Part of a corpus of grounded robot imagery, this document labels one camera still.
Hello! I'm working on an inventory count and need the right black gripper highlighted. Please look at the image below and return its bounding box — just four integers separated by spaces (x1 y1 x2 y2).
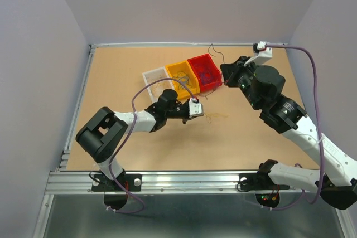
221 55 263 110

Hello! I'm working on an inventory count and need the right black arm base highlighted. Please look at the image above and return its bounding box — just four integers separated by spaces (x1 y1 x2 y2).
239 172 290 191

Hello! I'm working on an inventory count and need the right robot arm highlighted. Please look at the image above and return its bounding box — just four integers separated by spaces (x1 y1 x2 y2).
220 56 356 210

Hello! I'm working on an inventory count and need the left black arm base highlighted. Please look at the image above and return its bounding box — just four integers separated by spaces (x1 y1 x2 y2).
89 173 142 192

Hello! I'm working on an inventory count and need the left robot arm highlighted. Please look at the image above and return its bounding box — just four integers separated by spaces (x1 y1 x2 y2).
75 89 204 190

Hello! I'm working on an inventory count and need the red plastic bin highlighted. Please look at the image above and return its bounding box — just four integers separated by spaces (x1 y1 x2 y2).
188 54 222 93

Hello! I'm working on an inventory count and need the white plastic bin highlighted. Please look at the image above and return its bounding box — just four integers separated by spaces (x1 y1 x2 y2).
142 67 174 103

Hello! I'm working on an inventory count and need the yellow plastic bin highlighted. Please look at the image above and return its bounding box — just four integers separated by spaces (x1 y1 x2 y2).
165 60 200 100

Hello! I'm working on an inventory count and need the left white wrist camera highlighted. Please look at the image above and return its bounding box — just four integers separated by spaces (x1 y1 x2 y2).
189 98 204 119

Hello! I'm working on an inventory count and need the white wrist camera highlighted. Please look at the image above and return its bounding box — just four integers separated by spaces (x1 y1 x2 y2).
244 41 273 66
189 98 204 119

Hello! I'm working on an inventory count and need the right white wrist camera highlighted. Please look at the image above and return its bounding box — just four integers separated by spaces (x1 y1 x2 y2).
244 41 273 66

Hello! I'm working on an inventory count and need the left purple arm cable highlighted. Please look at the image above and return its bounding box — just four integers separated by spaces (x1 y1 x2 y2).
108 77 199 213

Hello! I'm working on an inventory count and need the aluminium front rail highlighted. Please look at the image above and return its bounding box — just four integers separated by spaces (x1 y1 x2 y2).
44 168 344 194

